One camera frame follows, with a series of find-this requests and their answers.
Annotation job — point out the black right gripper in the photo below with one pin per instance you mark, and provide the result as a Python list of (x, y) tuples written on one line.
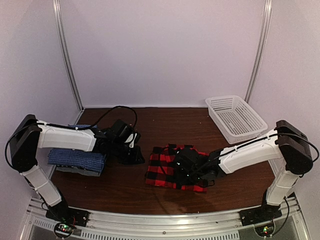
[(181, 179)]

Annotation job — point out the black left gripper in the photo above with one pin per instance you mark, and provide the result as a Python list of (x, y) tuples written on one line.
[(135, 158)]

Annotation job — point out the red black plaid shirt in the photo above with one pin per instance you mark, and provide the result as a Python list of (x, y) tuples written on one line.
[(161, 168)]

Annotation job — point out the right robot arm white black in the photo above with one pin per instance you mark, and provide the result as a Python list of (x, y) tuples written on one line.
[(285, 142)]

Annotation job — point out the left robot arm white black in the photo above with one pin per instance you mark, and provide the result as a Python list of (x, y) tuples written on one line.
[(31, 135)]

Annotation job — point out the blue checked folded shirt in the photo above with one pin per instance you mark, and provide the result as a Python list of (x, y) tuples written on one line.
[(77, 159)]

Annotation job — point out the grey folded shirt underneath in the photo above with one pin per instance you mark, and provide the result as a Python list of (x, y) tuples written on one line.
[(76, 170)]

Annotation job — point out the white plastic basket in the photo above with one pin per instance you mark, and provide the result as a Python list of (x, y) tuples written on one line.
[(237, 121)]

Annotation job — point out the right circuit board with LEDs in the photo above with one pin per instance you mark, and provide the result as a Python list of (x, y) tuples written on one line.
[(264, 230)]

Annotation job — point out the circuit board with leds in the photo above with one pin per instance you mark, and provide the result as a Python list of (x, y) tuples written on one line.
[(264, 230), (62, 230)]

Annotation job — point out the left circuit board with LEDs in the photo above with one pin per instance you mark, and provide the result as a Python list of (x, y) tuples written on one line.
[(62, 230)]

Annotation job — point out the front aluminium frame rail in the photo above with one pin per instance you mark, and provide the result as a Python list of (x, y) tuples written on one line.
[(221, 225)]

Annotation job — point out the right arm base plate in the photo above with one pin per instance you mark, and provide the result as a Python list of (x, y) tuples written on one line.
[(260, 214)]

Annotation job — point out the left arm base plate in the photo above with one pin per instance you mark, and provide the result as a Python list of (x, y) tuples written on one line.
[(72, 216)]

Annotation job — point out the left aluminium corner post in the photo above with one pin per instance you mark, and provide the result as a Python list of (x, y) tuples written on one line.
[(65, 53)]

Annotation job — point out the aluminium corner post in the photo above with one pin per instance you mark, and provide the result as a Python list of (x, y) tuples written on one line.
[(264, 31), (65, 53)]

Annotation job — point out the right aluminium corner post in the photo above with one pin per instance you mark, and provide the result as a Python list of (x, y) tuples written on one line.
[(264, 31)]

